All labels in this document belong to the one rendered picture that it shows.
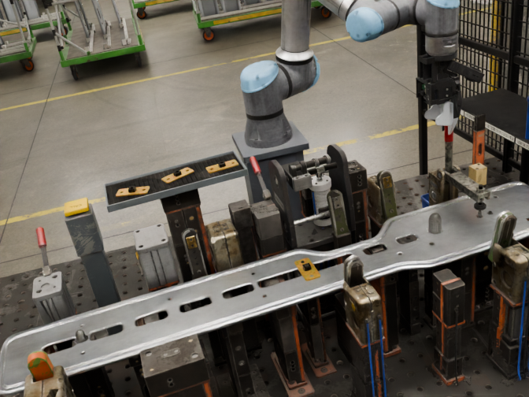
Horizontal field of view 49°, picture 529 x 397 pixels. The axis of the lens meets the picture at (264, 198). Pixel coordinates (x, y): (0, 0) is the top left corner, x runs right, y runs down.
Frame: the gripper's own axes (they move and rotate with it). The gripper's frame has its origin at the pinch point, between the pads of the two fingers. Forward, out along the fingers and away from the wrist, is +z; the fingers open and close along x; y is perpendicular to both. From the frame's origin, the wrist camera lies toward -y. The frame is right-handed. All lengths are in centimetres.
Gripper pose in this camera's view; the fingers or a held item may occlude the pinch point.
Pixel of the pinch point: (449, 127)
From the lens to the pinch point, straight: 158.6
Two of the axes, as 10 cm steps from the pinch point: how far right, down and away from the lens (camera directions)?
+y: -9.5, 2.6, -1.9
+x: 2.9, 4.3, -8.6
